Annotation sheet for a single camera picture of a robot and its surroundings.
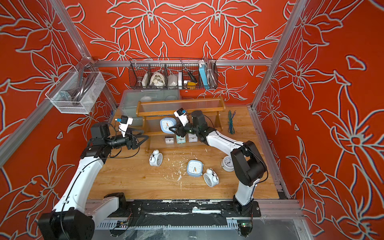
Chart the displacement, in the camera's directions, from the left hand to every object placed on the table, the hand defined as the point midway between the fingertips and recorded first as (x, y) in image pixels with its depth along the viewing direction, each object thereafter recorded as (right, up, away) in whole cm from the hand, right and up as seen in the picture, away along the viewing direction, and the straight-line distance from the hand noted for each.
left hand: (144, 134), depth 72 cm
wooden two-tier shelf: (+2, +12, +6) cm, 13 cm away
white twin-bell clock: (+34, -23, +3) cm, 41 cm away
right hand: (+11, +3, +9) cm, 14 cm away
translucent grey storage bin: (-21, +23, +33) cm, 45 cm away
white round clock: (+44, -19, +13) cm, 50 cm away
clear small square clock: (+9, -6, +22) cm, 25 cm away
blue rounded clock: (+25, -21, +13) cm, 35 cm away
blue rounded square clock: (+9, +6, +9) cm, 14 cm away
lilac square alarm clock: (+24, -5, +23) cm, 34 cm away
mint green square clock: (+16, -6, +23) cm, 28 cm away
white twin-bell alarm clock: (+3, -15, +11) cm, 19 cm away
